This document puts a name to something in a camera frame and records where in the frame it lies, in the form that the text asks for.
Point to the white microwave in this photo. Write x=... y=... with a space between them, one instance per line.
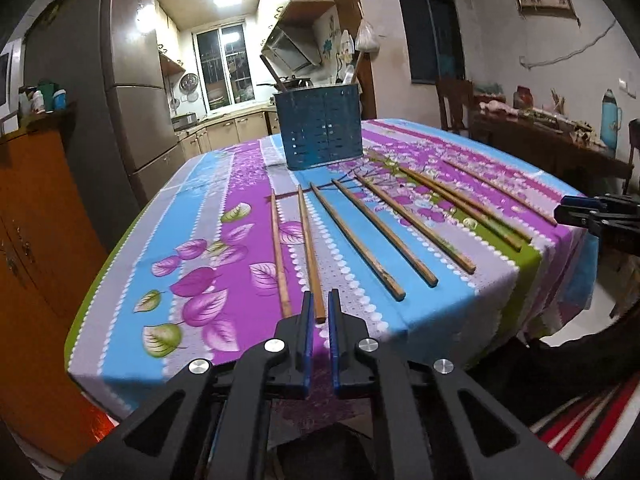
x=4 y=80

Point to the set of wooden chopsticks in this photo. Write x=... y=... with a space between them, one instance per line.
x=357 y=242

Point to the kitchen window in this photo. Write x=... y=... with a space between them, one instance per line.
x=220 y=65

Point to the orange wooden cabinet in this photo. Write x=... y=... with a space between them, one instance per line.
x=35 y=240

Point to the floral striped tablecloth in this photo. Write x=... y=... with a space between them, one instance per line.
x=240 y=260

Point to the wooden chair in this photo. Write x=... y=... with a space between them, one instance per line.
x=452 y=100

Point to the white spoon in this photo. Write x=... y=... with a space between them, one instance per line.
x=351 y=70

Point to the metal pot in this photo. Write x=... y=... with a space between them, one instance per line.
x=185 y=121

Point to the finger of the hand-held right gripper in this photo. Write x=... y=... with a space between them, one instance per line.
x=580 y=203
x=575 y=216

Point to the white bottle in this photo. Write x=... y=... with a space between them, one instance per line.
x=27 y=101

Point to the blue thermos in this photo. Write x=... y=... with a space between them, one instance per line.
x=611 y=120

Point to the dark wooden side table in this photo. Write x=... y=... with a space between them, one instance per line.
x=550 y=145

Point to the beige kitchen base cabinets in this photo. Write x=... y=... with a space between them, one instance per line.
x=235 y=130

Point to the person's dark clothing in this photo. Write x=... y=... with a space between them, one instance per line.
x=550 y=375

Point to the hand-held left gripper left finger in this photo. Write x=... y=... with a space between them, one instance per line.
x=312 y=340

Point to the red striped cloth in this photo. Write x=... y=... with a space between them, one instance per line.
x=590 y=420

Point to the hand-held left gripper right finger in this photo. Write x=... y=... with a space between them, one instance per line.
x=336 y=345

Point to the wooden door frame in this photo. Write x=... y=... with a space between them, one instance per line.
x=367 y=90

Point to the kitchen wall cabinets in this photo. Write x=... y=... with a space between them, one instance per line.
x=167 y=35

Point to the grey refrigerator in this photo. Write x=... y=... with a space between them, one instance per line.
x=135 y=125

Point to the dark window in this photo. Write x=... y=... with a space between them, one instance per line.
x=430 y=35

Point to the blue perforated utensil holder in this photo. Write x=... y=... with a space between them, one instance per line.
x=320 y=130

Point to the blue capped bottle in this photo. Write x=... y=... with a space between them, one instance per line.
x=60 y=100

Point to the range hood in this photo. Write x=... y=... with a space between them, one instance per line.
x=290 y=47

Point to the hanging plastic bag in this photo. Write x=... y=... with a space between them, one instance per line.
x=367 y=37

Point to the wooden ladle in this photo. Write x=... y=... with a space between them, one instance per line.
x=272 y=72

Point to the red jar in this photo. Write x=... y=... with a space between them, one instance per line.
x=523 y=97

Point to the brown wooden chopstick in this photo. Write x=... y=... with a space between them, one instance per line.
x=307 y=240

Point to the green bottle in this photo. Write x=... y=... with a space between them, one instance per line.
x=46 y=95

